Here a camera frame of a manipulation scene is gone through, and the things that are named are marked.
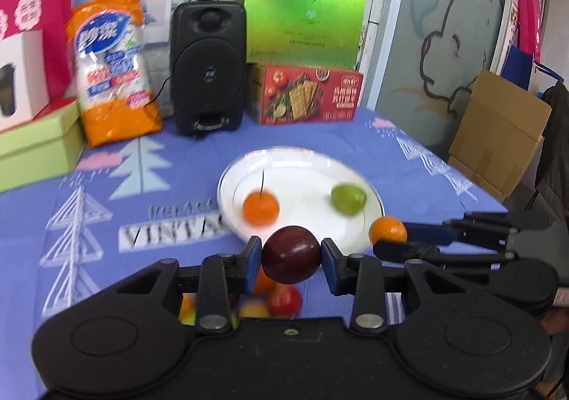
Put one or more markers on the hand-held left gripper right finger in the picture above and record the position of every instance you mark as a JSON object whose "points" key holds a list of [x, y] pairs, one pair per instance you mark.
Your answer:
{"points": [[329, 260]]}

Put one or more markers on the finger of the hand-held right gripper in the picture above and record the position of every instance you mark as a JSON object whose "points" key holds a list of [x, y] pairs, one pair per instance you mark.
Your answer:
{"points": [[426, 232], [400, 251]]}

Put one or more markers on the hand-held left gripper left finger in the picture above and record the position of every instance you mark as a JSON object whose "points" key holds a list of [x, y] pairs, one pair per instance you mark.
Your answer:
{"points": [[253, 258]]}

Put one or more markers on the round orange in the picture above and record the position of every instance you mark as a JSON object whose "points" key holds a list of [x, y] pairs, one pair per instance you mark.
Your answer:
{"points": [[387, 228]]}

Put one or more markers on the dark red plum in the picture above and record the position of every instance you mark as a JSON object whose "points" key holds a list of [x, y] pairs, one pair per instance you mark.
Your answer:
{"points": [[291, 254]]}

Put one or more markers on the small red fruit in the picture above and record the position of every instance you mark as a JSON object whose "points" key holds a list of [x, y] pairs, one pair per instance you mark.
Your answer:
{"points": [[286, 300]]}

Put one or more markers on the white round plate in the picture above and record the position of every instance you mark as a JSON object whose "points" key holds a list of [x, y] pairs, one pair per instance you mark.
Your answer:
{"points": [[302, 184]]}

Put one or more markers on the orange with green stem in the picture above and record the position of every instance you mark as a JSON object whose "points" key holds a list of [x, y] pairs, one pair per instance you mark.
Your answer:
{"points": [[261, 208]]}

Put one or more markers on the green jujube fruit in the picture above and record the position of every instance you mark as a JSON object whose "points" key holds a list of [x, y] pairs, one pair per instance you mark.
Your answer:
{"points": [[348, 200]]}

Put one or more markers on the brown cardboard box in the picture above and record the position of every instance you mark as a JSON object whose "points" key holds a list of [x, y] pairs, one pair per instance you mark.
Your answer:
{"points": [[493, 137]]}

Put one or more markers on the blue printed tablecloth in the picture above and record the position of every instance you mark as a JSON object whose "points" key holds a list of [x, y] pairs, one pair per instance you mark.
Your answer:
{"points": [[178, 168]]}

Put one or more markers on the dark jacket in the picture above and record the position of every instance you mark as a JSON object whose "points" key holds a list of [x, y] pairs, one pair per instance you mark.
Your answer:
{"points": [[555, 151]]}

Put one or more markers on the red cracker box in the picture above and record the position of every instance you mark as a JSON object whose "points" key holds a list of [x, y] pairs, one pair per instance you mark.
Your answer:
{"points": [[311, 93]]}

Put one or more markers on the blue bag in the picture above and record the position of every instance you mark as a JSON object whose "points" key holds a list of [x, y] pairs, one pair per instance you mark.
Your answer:
{"points": [[518, 68]]}

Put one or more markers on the black speaker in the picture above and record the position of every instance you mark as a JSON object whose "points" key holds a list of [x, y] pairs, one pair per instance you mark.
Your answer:
{"points": [[206, 71]]}

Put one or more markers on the pink bag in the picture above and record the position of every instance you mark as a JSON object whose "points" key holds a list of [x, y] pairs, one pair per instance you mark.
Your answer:
{"points": [[531, 22]]}

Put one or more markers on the orange paper cup pack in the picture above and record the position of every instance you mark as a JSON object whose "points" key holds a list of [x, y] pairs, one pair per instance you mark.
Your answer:
{"points": [[111, 71]]}

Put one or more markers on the green gift box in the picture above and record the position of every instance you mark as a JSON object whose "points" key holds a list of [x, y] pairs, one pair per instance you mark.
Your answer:
{"points": [[302, 17]]}

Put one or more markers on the light green box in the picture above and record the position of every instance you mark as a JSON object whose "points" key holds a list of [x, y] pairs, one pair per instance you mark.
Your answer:
{"points": [[35, 146]]}

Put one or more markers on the white box with cup picture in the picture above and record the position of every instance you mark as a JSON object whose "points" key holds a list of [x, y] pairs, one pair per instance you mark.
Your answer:
{"points": [[26, 71]]}

